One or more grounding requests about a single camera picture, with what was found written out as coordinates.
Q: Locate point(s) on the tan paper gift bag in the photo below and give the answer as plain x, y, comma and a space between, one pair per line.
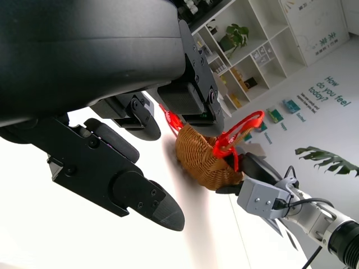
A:
238, 78

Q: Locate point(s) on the blue teal wall card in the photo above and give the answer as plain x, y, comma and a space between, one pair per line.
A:
291, 106

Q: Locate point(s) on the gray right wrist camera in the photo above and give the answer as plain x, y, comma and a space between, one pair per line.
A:
261, 199

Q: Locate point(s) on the large monstera plant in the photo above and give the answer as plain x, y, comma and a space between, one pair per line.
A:
322, 157

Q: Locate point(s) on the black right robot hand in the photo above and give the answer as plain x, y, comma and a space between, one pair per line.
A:
258, 168

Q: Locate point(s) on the white cube shelf unit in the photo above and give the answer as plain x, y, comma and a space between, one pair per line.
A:
280, 25

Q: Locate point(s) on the dark teal wall card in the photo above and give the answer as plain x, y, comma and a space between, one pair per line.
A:
263, 127

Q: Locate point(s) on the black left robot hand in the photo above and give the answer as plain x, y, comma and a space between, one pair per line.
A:
84, 56

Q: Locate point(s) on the leafy green potted plant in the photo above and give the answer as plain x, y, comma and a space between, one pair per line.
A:
237, 35

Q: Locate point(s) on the small yellow box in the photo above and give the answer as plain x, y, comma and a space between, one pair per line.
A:
235, 101

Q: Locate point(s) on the black small gift bag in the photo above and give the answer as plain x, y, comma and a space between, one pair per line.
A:
250, 82

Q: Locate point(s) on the green yellow wall card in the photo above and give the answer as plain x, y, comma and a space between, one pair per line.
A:
274, 115

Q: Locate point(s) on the white panel with teal lettering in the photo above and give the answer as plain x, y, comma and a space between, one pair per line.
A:
314, 22

